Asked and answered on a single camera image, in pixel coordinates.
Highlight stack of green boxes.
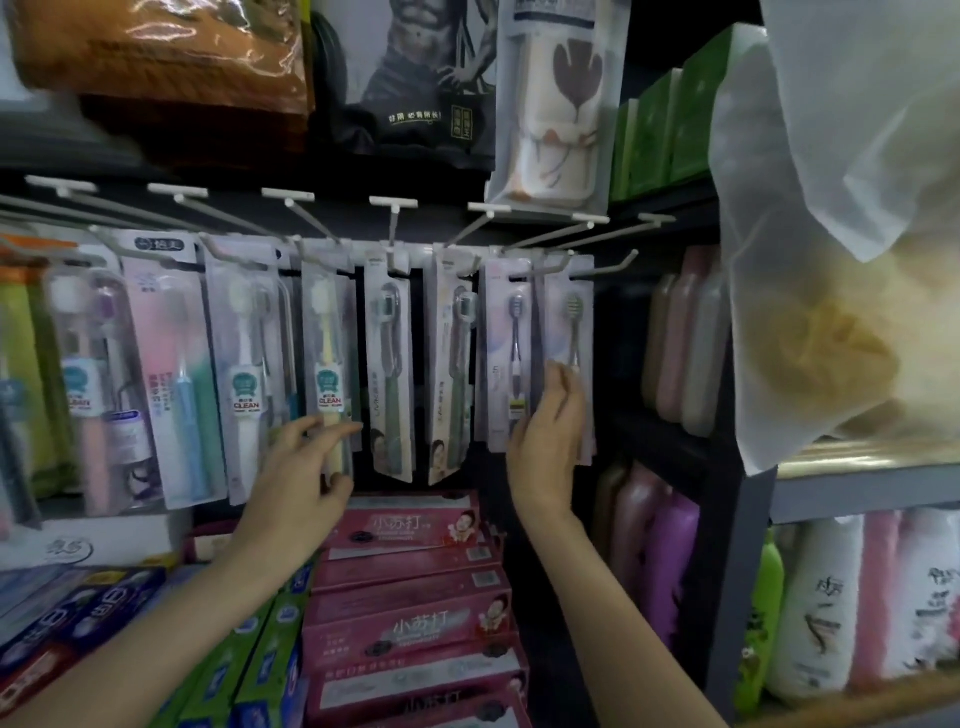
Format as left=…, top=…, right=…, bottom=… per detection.
left=610, top=22, right=768, bottom=204

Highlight person's left hand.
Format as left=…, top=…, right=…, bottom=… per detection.
left=238, top=414, right=366, bottom=580

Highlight blue toothpaste boxes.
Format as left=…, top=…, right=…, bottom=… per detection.
left=0, top=565, right=169, bottom=676

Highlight white bottle with pink side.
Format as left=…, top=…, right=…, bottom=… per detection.
left=885, top=508, right=960, bottom=678

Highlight white toothpaste box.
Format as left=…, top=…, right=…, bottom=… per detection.
left=0, top=513, right=192, bottom=573

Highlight green bottle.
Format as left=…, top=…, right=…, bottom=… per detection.
left=733, top=528, right=786, bottom=715

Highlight white towel in clear packet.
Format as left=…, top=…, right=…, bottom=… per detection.
left=486, top=0, right=633, bottom=220

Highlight pale pink bottle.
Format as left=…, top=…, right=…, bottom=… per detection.
left=600, top=462, right=664, bottom=601

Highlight white toothbrush packet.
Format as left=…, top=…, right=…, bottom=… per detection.
left=201, top=235, right=303, bottom=507

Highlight green hanging packet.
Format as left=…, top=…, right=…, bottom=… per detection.
left=0, top=262, right=79, bottom=526

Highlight purple toothbrush packet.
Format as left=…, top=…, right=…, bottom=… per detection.
left=43, top=253, right=165, bottom=520

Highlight grey metal shelf frame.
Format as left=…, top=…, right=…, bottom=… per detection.
left=693, top=441, right=960, bottom=728

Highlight magenta bottle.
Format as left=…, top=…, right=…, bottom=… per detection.
left=637, top=491, right=703, bottom=651

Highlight green bristle toothbrush packet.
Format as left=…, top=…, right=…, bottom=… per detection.
left=540, top=262, right=598, bottom=465

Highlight person's left forearm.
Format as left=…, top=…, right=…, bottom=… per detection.
left=0, top=528, right=303, bottom=728

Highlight row of white peg hooks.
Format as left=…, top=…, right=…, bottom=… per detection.
left=0, top=175, right=678, bottom=283

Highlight person's right hand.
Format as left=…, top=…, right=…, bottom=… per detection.
left=506, top=360, right=590, bottom=523

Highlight white translucent plastic bag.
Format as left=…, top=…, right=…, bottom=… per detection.
left=708, top=0, right=960, bottom=478

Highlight stack of pink toothpaste boxes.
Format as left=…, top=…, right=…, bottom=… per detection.
left=303, top=490, right=535, bottom=728

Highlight grey green toothbrush packet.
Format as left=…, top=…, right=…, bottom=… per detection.
left=423, top=250, right=483, bottom=487

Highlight slim pink bottle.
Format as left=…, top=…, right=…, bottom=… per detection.
left=850, top=510, right=903, bottom=693

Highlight person's right forearm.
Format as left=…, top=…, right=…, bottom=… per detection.
left=516, top=504, right=730, bottom=728

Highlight brown plastic packet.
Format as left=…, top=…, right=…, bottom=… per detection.
left=6, top=0, right=310, bottom=115

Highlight pale pink travel case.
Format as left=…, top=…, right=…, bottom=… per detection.
left=642, top=246, right=714, bottom=427

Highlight large white bottle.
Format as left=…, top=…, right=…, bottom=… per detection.
left=765, top=516, right=865, bottom=703

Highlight black packet with figure print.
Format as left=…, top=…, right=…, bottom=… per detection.
left=310, top=0, right=501, bottom=160

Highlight pink and green toothbrush packet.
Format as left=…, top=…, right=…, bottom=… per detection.
left=120, top=232, right=228, bottom=513

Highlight grey toothbrush packet yellow label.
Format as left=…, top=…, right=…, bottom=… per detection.
left=475, top=258, right=540, bottom=453

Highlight green toothpaste boxes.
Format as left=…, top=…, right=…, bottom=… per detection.
left=171, top=558, right=315, bottom=728

